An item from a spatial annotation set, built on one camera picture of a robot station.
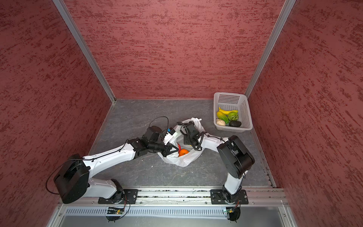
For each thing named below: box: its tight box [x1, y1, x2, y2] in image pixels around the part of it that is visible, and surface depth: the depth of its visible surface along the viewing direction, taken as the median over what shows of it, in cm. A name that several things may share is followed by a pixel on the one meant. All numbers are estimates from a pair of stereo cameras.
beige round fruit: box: [216, 118, 226, 127], surface depth 102 cm
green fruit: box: [216, 110, 230, 124], surface depth 106 cm
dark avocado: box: [229, 120, 242, 128], surface depth 102 cm
